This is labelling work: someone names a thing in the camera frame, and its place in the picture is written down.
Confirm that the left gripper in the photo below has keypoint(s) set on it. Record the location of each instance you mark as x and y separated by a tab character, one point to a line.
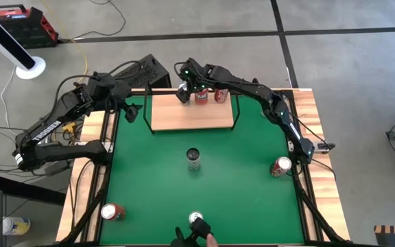
121	93

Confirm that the red Coca-Cola can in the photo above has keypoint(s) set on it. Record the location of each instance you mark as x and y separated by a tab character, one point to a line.
221	95

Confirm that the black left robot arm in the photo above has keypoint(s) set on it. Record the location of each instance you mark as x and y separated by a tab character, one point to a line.
46	135

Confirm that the green table mat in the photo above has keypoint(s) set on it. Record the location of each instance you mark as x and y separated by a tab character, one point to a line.
218	199

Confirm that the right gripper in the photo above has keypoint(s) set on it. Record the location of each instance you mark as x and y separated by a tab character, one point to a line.
192	73

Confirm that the red and black tool case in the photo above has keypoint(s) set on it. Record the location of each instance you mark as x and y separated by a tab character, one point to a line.
22	27

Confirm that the red Fanta can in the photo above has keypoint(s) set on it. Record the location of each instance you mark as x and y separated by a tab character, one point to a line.
112	211
201	96

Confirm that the tall silver green-print can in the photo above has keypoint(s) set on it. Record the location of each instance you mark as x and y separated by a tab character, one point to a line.
193	158

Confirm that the white yellow wipes canister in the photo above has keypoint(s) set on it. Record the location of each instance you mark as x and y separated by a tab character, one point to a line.
15	225

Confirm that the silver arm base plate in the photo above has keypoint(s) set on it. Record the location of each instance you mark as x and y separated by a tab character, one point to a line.
109	147
291	145

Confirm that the black floor beam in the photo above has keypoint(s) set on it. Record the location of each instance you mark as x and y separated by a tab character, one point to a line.
22	192

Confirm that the person's hand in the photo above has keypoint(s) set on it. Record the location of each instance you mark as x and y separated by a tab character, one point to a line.
212	241

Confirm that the Red Bull sugarfree can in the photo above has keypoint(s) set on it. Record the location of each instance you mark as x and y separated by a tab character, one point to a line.
195	215

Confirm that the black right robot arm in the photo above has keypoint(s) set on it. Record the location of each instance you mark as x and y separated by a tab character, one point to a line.
249	89

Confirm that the black power brick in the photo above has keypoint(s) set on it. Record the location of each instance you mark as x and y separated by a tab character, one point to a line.
58	168

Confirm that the white floor stand black panel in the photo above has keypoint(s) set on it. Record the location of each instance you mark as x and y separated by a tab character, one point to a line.
2	39

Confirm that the red and white soda can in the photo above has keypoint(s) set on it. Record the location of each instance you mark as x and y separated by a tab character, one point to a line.
280	166

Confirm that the black handheld device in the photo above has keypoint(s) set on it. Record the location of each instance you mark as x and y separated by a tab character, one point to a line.
201	228

